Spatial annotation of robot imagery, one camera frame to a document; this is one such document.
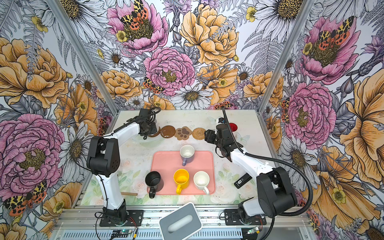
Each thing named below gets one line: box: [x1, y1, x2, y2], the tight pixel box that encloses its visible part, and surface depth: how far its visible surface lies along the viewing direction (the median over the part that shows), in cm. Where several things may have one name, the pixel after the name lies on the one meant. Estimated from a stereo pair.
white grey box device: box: [159, 202, 203, 240], surface depth 71 cm
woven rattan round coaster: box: [192, 127, 206, 141], surface depth 110 cm
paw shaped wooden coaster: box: [174, 126, 192, 141], surface depth 111 cm
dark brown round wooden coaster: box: [160, 125, 176, 139], surface depth 111 cm
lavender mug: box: [180, 144, 195, 167], surface depth 91 cm
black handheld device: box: [234, 172, 253, 189], surface depth 85 cm
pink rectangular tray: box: [150, 151, 216, 195], surface depth 91 cm
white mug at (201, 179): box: [193, 171, 210, 195], surface depth 81 cm
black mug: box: [145, 171, 164, 199], surface depth 81 cm
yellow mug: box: [173, 168, 190, 195], surface depth 81 cm
